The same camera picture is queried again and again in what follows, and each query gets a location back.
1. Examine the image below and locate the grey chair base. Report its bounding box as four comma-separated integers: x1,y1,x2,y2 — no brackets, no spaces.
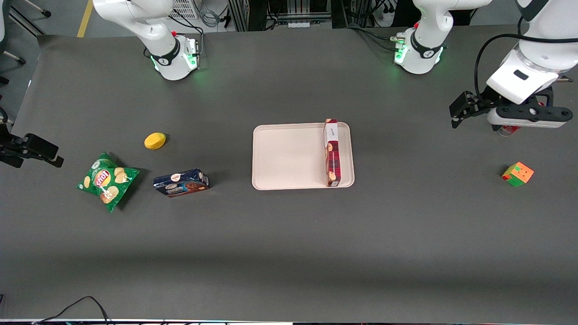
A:
0,0,51,66

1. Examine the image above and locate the black looping table cable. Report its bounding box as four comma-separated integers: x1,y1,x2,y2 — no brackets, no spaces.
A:
34,296,113,325

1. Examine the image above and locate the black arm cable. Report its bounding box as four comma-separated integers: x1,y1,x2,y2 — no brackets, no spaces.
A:
474,16,578,98

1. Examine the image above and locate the beige plastic tray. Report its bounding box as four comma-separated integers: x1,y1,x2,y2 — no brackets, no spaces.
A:
252,122,355,190

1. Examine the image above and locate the red cookie box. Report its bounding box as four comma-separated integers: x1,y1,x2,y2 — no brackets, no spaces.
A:
324,119,342,187

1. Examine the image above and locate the black equipment rack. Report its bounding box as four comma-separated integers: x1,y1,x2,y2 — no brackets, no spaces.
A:
227,0,334,32

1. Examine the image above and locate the yellow lemon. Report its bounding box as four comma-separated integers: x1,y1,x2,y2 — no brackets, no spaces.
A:
144,132,167,150

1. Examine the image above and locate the grey coiled cable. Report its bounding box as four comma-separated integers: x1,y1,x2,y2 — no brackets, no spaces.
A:
199,0,223,28

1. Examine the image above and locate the green Lays chips bag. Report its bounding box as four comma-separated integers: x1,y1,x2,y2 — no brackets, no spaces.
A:
76,152,140,213

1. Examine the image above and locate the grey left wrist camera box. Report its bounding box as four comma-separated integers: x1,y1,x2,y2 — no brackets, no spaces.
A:
487,105,573,130

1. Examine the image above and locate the colourful Rubik's cube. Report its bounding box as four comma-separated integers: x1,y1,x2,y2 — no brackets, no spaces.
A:
501,162,535,187

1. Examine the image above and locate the white vented box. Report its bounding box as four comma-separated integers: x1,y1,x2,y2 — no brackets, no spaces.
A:
169,0,200,19

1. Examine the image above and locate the blue cookie box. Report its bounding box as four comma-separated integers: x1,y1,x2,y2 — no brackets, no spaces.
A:
153,168,210,198

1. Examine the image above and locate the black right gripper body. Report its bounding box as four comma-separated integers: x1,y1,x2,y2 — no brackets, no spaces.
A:
0,135,28,157

